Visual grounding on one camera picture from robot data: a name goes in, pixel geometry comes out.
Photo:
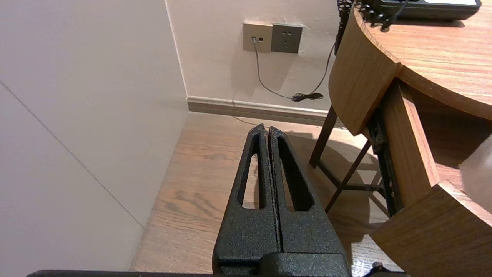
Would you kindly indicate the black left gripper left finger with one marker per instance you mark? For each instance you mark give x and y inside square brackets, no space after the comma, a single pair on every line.
[246,231]

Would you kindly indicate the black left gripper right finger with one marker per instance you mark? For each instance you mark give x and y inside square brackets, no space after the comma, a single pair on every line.
[311,231]

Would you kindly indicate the wooden table drawer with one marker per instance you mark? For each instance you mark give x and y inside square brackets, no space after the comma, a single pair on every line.
[407,154]

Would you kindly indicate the brown skirting board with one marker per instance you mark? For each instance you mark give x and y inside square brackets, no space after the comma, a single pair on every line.
[250,109]

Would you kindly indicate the thin grey telephone line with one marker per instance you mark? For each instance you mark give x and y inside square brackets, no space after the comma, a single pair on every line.
[258,73]

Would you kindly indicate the dark grey power outlet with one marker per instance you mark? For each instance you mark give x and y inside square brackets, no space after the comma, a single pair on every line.
[286,38]

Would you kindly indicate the round wooden side table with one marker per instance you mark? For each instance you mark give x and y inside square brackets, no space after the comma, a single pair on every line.
[442,54]

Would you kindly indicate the black and white desk telephone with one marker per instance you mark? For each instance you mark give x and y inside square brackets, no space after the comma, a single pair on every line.
[423,9]

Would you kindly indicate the grey wall socket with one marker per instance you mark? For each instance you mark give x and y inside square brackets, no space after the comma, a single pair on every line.
[263,32]

